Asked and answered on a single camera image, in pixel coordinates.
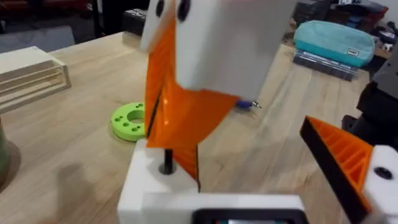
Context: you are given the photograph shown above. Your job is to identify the white orange left gripper right finger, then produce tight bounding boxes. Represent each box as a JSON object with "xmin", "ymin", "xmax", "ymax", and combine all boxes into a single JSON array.
[{"xmin": 299, "ymin": 114, "xmax": 398, "ymax": 224}]

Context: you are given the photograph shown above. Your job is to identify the bare white left gripper left finger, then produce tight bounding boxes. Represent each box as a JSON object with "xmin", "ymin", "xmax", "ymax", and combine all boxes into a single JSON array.
[{"xmin": 117, "ymin": 138, "xmax": 200, "ymax": 224}]

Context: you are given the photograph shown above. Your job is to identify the finger of the white orange right gripper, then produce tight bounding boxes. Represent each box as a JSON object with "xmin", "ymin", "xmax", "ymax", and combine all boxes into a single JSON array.
[
  {"xmin": 146, "ymin": 0, "xmax": 297, "ymax": 151},
  {"xmin": 139, "ymin": 0, "xmax": 177, "ymax": 139}
]

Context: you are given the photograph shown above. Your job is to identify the small black screw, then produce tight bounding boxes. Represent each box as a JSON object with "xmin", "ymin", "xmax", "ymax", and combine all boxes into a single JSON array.
[{"xmin": 159, "ymin": 148, "xmax": 177, "ymax": 175}]

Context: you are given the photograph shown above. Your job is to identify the blue electric screwdriver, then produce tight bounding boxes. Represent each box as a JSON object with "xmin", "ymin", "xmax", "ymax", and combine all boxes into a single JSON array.
[{"xmin": 235, "ymin": 99, "xmax": 262, "ymax": 110}]

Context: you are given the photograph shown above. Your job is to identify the black box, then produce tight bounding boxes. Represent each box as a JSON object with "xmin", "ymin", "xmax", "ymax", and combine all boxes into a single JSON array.
[{"xmin": 121, "ymin": 8, "xmax": 149, "ymax": 35}]

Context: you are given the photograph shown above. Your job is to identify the green disc with holes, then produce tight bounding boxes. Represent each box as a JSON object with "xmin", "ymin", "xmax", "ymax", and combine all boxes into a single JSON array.
[{"xmin": 110, "ymin": 102, "xmax": 147, "ymax": 142}]

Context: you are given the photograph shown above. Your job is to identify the clear flat plastic box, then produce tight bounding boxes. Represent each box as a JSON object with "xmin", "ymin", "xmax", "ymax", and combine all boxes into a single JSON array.
[{"xmin": 292, "ymin": 49, "xmax": 359, "ymax": 82}]

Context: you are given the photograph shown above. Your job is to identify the teal zip bag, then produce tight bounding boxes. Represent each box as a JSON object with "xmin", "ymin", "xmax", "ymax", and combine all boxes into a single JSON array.
[{"xmin": 293, "ymin": 20, "xmax": 376, "ymax": 68}]

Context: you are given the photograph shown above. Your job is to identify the pale wooden slatted rack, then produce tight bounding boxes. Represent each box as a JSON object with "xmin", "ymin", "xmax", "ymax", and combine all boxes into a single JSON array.
[{"xmin": 0, "ymin": 45, "xmax": 72, "ymax": 114}]

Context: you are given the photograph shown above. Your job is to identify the green tub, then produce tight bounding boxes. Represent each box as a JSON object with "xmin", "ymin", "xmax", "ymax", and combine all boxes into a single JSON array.
[{"xmin": 0, "ymin": 119, "xmax": 10, "ymax": 177}]

